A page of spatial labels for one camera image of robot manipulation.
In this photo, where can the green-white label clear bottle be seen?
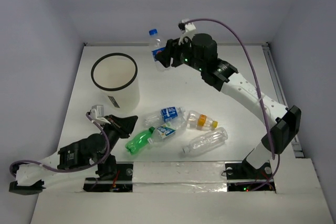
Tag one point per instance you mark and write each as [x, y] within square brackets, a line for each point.
[167, 131]

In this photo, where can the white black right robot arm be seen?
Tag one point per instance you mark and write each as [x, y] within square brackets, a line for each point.
[283, 122]

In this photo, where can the green plastic bottle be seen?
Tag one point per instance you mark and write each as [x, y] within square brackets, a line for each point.
[139, 141]

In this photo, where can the aluminium rail on right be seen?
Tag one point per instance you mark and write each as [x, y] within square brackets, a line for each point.
[296, 146]

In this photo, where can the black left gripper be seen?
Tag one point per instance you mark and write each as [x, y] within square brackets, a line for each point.
[119, 127]

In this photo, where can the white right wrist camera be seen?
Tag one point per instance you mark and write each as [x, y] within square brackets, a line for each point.
[188, 30]

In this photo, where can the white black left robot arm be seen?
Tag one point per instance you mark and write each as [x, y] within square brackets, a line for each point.
[89, 159]

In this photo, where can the clear unlabelled plastic bottle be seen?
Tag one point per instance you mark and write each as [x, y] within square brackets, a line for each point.
[206, 142]

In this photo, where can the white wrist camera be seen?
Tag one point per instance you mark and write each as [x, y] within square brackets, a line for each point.
[188, 30]
[97, 114]

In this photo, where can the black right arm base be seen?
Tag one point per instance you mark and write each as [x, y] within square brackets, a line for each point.
[243, 179]

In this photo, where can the blue-label bottle white cap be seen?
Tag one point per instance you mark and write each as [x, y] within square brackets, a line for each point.
[159, 117]

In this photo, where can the small Pepsi-label bottle blue cap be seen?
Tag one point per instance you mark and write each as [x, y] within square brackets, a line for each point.
[157, 44]

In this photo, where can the orange-label bottle yellow cap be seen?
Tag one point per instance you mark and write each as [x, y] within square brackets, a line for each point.
[198, 121]

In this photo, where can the white bin with black rim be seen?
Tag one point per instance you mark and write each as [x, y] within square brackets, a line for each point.
[116, 75]

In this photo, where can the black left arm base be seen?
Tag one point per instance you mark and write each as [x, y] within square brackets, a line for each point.
[120, 181]

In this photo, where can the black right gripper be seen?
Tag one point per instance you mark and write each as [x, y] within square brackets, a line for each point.
[164, 57]

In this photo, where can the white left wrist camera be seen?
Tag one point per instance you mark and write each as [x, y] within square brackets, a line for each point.
[97, 114]

